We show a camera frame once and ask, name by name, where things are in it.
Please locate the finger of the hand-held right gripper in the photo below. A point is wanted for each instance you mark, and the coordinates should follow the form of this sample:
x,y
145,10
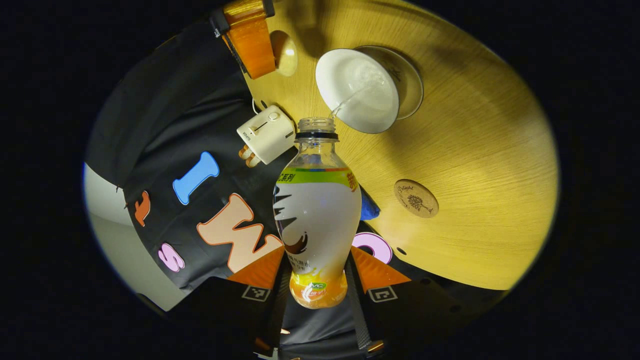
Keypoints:
x,y
250,45

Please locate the beige teacup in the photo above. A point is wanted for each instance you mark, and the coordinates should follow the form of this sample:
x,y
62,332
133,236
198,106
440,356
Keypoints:
x,y
360,90

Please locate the white toaster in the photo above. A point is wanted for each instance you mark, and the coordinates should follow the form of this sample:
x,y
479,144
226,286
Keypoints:
x,y
265,132

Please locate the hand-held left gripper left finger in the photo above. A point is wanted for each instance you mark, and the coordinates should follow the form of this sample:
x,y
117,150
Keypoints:
x,y
280,310

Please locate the white label water bottle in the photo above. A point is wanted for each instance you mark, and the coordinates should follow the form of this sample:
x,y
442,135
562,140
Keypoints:
x,y
317,225

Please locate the black backdrop cloth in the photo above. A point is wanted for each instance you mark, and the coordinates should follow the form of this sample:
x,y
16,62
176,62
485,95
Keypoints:
x,y
165,125

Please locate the round cork coaster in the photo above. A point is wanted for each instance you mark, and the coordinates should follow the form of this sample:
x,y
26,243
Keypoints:
x,y
416,198

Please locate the toasted bread slice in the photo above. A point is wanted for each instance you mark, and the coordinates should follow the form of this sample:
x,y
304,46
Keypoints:
x,y
254,161
245,151

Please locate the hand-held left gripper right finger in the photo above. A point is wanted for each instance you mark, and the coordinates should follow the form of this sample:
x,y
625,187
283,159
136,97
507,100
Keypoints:
x,y
357,320

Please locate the blue towel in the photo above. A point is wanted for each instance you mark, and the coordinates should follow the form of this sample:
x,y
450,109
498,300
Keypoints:
x,y
369,205

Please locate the beige saucer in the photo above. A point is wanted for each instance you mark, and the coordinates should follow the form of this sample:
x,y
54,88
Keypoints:
x,y
412,85

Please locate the beige teacup lid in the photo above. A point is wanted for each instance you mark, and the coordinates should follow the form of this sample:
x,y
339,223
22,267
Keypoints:
x,y
285,52

